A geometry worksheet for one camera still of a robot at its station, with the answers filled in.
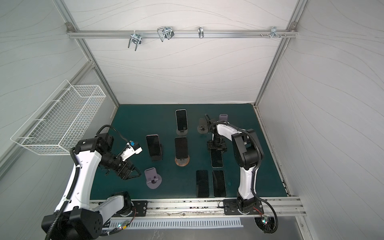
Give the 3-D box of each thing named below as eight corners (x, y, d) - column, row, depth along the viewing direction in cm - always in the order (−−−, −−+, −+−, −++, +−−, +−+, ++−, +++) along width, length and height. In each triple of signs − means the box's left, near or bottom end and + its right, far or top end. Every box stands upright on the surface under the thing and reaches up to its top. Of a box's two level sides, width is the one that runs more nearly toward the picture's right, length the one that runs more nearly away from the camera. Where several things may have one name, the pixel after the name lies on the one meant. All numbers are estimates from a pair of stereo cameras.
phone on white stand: (176, 131, 103) (174, 119, 92) (177, 122, 109) (175, 109, 98) (187, 131, 103) (186, 119, 92) (187, 122, 109) (187, 109, 98)
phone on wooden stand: (176, 161, 92) (173, 147, 78) (177, 151, 96) (174, 137, 82) (188, 161, 92) (187, 147, 78) (188, 151, 96) (187, 137, 82)
